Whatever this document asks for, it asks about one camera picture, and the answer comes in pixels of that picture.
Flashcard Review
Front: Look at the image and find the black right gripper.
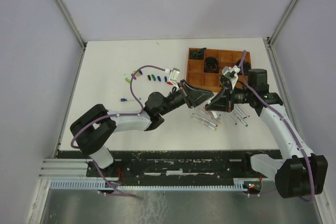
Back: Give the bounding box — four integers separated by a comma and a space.
205, 81, 254, 113

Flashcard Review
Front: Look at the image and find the white slotted cable duct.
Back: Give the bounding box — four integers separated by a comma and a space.
49, 178, 247, 191

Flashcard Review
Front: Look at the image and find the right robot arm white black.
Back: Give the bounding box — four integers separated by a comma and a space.
205, 66, 328, 200

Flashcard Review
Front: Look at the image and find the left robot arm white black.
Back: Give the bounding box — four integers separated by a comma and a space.
70, 80, 214, 177

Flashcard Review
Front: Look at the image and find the black cable bundle right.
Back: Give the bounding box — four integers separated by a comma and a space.
236, 59, 252, 71

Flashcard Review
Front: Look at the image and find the aluminium frame post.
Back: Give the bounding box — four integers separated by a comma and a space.
266, 0, 316, 45
53, 0, 87, 48

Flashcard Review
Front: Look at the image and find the pink highlighter pen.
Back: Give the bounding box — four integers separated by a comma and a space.
210, 111, 219, 119

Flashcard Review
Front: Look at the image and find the aluminium frame post right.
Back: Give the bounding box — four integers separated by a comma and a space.
266, 0, 316, 45

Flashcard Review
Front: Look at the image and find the black cable bundle top-left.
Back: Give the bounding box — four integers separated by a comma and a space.
190, 47, 207, 60

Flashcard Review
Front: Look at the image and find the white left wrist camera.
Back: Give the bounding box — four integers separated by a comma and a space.
164, 68, 180, 86

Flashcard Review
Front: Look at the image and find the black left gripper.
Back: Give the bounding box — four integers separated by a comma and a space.
159, 80, 215, 116

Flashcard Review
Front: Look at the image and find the black capped thin marker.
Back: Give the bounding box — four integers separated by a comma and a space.
228, 113, 237, 125

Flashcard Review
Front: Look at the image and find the aluminium frame post left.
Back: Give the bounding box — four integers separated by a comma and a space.
53, 0, 87, 48

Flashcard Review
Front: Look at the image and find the magenta capped marker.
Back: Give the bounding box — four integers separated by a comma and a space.
192, 115, 218, 127

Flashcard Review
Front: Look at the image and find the orange wooden compartment tray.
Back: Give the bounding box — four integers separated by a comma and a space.
186, 48, 243, 93

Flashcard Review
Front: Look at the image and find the black cable coil middle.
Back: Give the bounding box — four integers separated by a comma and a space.
203, 56, 221, 73

